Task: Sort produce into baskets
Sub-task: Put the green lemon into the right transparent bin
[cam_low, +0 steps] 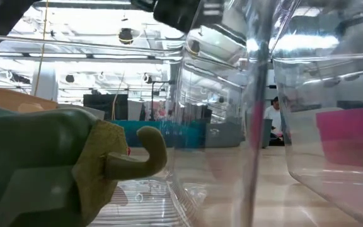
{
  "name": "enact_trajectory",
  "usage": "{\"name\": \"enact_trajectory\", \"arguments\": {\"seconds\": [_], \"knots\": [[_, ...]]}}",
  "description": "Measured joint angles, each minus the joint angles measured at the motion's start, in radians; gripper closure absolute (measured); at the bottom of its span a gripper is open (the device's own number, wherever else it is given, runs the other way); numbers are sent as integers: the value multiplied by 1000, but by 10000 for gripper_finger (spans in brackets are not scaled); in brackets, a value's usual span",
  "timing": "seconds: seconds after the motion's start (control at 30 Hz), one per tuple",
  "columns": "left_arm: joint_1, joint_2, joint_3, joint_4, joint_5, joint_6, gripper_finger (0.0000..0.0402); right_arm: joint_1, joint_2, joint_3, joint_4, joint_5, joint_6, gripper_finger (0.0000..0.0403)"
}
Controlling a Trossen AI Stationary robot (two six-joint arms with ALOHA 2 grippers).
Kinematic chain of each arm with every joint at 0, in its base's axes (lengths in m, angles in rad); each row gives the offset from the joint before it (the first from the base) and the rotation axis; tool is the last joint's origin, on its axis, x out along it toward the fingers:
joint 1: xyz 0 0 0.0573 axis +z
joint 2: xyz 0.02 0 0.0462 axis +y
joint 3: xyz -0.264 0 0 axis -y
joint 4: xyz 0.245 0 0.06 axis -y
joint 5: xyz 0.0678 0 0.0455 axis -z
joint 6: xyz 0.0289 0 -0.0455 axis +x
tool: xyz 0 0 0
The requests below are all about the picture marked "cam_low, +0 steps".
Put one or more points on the small red chili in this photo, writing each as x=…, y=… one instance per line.
x=128, y=151

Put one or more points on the dark green stemmed pepper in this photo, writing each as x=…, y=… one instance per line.
x=27, y=151

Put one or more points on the black ceiling dome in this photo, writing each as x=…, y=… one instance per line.
x=125, y=36

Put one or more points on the black cabinet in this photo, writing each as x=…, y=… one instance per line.
x=106, y=107

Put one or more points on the dark blue plastic basket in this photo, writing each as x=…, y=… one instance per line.
x=175, y=135

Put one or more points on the light grey plastic basket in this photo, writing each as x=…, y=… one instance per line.
x=96, y=113

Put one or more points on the person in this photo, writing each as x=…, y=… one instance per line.
x=273, y=118

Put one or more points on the white pillar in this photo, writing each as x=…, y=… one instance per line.
x=46, y=83

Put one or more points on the tan orange plastic basket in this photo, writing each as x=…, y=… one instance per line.
x=8, y=99

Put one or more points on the clear plastic container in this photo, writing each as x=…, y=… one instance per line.
x=156, y=201
x=342, y=189

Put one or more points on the pink plastic basket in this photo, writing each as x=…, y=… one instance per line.
x=351, y=135

